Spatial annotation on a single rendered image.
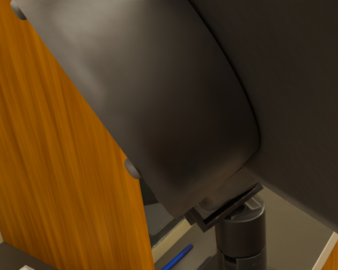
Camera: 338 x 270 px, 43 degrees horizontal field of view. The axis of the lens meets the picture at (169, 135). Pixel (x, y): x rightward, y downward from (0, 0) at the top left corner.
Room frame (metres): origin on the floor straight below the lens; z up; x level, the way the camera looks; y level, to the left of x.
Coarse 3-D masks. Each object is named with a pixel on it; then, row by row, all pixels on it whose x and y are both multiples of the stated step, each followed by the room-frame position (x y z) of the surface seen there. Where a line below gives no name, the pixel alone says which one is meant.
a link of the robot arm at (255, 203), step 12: (252, 204) 0.39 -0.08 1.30; (264, 204) 0.39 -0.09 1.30; (228, 216) 0.38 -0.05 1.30; (240, 216) 0.38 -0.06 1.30; (252, 216) 0.37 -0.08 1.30; (264, 216) 0.38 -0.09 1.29; (216, 228) 0.39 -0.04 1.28; (228, 228) 0.37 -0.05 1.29; (240, 228) 0.37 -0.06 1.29; (252, 228) 0.37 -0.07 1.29; (264, 228) 0.38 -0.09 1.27; (216, 240) 0.39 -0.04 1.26; (228, 240) 0.37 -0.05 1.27; (240, 240) 0.37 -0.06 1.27; (252, 240) 0.37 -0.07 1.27; (264, 240) 0.38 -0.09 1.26; (228, 252) 0.37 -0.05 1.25; (240, 252) 0.37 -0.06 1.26; (252, 252) 0.37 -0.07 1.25
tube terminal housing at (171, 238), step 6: (186, 222) 0.84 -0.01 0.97; (180, 228) 0.82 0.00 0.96; (186, 228) 0.84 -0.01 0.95; (168, 234) 0.79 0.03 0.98; (174, 234) 0.81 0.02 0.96; (180, 234) 0.82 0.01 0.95; (168, 240) 0.79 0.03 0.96; (174, 240) 0.80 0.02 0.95; (156, 246) 0.75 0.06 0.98; (162, 246) 0.77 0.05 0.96; (168, 246) 0.78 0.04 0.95; (156, 252) 0.75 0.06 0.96; (162, 252) 0.77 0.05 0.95; (156, 258) 0.75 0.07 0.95
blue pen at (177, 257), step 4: (188, 244) 0.78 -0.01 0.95; (188, 248) 0.77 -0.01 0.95; (180, 252) 0.76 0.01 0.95; (184, 252) 0.76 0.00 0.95; (176, 256) 0.74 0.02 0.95; (180, 256) 0.75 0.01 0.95; (172, 260) 0.73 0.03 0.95; (176, 260) 0.73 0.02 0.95; (168, 264) 0.72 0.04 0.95; (172, 264) 0.72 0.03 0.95; (164, 268) 0.71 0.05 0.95; (168, 268) 0.71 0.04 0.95
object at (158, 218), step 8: (144, 184) 0.74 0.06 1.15; (144, 192) 0.73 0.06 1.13; (152, 192) 0.75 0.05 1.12; (144, 200) 0.73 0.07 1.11; (152, 200) 0.75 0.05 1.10; (144, 208) 0.73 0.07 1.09; (152, 208) 0.75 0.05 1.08; (160, 208) 0.76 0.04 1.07; (152, 216) 0.74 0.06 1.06; (160, 216) 0.76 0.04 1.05; (168, 216) 0.78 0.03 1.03; (152, 224) 0.74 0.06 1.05; (160, 224) 0.76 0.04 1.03; (168, 224) 0.78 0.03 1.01; (176, 224) 0.80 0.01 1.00; (152, 232) 0.74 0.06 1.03; (160, 232) 0.75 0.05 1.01; (168, 232) 0.77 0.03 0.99; (152, 240) 0.73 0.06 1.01; (160, 240) 0.75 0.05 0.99; (152, 248) 0.73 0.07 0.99
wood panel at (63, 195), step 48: (0, 0) 0.73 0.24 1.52; (0, 48) 0.75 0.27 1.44; (0, 96) 0.78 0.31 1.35; (48, 96) 0.69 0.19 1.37; (0, 144) 0.82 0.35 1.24; (48, 144) 0.71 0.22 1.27; (96, 144) 0.63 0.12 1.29; (0, 192) 0.86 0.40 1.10; (48, 192) 0.74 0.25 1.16; (96, 192) 0.64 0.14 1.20; (48, 240) 0.77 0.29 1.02; (96, 240) 0.67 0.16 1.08; (144, 240) 0.61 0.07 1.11
